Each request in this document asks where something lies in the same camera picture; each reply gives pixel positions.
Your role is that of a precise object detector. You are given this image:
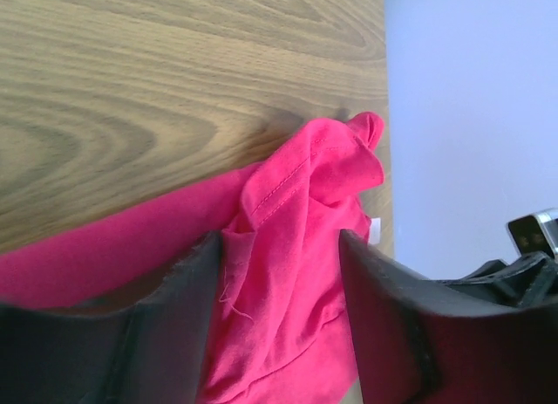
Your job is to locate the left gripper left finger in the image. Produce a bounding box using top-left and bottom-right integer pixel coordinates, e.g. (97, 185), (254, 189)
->
(1, 232), (221, 403)

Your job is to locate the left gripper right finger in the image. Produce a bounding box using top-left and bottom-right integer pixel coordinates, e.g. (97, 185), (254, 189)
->
(339, 230), (557, 403)

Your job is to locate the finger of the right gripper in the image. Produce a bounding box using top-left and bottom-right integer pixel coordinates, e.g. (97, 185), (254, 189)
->
(439, 251), (557, 308)

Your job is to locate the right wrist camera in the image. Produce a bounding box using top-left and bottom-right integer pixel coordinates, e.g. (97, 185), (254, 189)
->
(507, 208), (558, 259)

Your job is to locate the pink t shirt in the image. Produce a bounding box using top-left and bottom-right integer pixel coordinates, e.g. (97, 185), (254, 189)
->
(1, 112), (384, 403)

